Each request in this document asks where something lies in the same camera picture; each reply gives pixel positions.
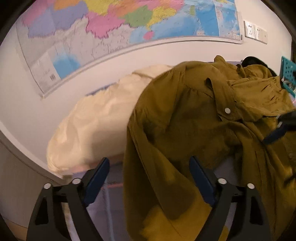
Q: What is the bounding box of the colourful wall map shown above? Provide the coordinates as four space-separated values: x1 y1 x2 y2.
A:
16 1 242 96

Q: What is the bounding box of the cream pillow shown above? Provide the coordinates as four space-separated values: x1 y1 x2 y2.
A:
46 64 172 175

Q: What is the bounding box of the purple plaid bed sheet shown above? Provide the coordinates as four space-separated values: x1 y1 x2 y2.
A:
62 82 296 241

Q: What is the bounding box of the teal plastic storage rack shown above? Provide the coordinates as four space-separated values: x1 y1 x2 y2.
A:
280 56 296 98

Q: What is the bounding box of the white network wall plate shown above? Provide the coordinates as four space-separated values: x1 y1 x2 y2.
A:
261 30 268 44

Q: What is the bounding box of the olive brown jacket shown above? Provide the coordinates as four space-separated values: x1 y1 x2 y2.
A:
122 55 296 241

